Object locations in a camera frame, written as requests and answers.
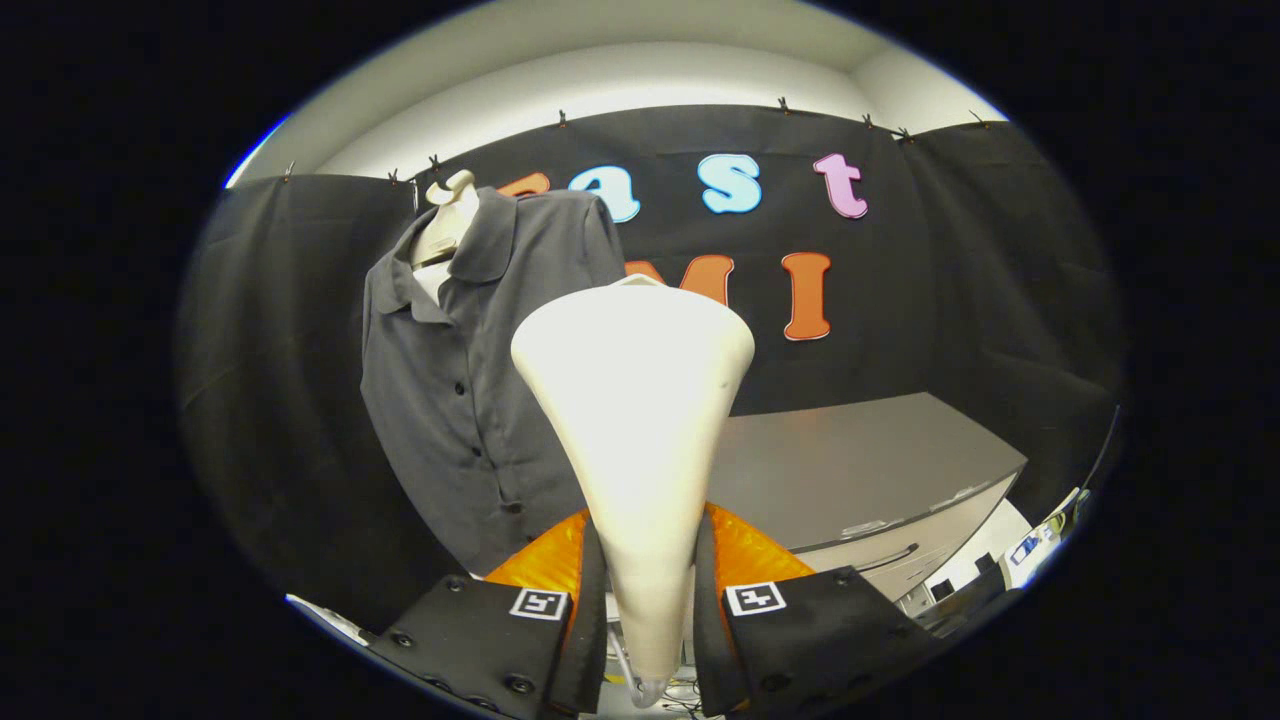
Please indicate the grey button-up shirt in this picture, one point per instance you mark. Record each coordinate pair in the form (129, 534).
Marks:
(450, 400)

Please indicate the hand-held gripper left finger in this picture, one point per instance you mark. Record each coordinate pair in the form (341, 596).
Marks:
(590, 620)

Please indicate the white garment steamer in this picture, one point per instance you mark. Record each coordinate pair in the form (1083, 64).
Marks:
(630, 400)

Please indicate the cream clothes hanger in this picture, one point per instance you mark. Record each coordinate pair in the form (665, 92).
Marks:
(450, 225)

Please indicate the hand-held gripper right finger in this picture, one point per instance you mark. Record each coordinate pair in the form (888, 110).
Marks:
(708, 620)

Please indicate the grey drawer cabinet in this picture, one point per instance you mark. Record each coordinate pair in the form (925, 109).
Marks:
(850, 460)

